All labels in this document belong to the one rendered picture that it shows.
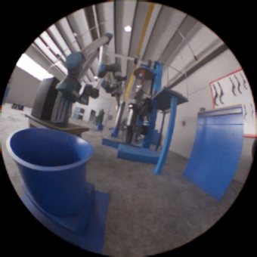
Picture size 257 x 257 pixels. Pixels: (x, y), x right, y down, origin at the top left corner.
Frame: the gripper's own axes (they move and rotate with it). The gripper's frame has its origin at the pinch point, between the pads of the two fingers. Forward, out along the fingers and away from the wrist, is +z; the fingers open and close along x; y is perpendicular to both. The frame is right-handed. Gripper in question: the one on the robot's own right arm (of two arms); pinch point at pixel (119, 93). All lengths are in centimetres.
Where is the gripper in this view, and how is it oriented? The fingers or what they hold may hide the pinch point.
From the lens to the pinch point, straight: 75.9
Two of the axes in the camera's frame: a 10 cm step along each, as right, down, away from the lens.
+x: 2.8, 1.8, -9.4
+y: -9.5, 1.7, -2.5
